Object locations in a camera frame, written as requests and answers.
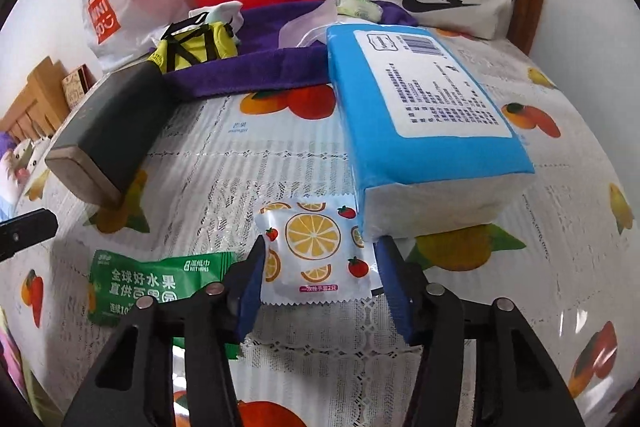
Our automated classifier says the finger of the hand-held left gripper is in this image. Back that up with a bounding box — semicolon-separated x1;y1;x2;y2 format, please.
0;209;58;259

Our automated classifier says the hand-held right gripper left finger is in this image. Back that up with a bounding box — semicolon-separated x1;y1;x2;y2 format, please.
61;234;268;427

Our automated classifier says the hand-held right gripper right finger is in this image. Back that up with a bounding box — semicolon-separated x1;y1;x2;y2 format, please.
375;237;586;427

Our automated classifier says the citrus print white packet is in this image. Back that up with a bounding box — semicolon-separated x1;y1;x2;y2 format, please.
253;199;381;305

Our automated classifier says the blue tissue pack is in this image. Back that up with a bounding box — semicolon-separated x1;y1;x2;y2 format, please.
325;23;536;243

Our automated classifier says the yellow pouch with black straps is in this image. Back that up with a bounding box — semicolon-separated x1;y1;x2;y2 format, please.
149;21;238;75

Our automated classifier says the dark green wet wipes packet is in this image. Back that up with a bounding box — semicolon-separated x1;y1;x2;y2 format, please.
87;251;246;360

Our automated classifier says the dark green gold box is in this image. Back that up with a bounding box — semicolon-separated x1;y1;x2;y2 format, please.
44;61;171;208

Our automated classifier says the illustrated book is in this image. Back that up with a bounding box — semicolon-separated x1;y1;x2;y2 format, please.
61;64;96;110

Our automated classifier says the fruit print table cover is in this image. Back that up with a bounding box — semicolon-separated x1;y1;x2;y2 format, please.
0;27;638;427

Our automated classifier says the purple towel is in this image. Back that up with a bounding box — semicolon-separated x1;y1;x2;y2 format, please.
160;0;418;100

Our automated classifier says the clear plastic wrapper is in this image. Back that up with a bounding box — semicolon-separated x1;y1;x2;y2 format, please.
277;0;342;48

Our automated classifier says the light green wipes packet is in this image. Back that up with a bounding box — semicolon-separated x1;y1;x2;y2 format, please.
336;0;385;22

